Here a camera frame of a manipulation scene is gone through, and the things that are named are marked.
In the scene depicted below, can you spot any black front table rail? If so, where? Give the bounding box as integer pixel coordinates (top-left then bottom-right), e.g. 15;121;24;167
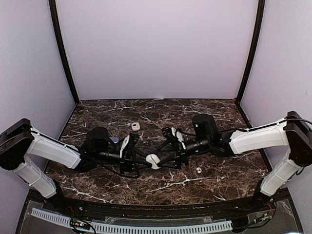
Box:
58;197;255;219

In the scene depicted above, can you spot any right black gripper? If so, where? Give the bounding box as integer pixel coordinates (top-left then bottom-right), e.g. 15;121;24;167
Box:
157;136;211;169

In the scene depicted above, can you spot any beige earbud charging case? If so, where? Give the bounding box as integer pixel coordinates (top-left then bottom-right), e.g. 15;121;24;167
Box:
131;122;140;131

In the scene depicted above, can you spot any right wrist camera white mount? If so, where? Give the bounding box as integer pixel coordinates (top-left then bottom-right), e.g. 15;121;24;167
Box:
171;127;186;150

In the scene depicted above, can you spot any right black frame post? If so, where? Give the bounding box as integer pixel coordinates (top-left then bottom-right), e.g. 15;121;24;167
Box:
235;0;266;105

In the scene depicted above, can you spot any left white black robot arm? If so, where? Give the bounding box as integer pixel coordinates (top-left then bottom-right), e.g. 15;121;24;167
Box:
0;118;152;213

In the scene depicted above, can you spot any black frame post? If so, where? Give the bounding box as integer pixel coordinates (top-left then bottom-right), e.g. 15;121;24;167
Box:
235;0;266;105
48;0;80;105

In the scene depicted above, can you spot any white charging case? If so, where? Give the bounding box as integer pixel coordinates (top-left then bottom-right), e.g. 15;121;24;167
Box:
145;154;160;170

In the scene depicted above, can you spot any purple blue charging case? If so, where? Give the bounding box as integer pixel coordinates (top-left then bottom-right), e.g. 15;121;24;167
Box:
110;136;119;143

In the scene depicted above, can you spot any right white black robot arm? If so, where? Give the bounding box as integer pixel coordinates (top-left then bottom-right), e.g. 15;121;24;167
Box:
157;111;312;212

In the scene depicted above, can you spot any left black frame post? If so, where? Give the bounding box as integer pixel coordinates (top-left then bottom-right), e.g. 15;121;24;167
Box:
48;0;80;105

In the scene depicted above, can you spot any white slotted cable duct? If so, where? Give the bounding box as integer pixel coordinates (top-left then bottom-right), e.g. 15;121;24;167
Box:
30;208;233;234

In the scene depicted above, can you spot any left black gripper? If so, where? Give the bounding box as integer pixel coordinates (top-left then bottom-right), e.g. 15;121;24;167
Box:
94;147;153;175

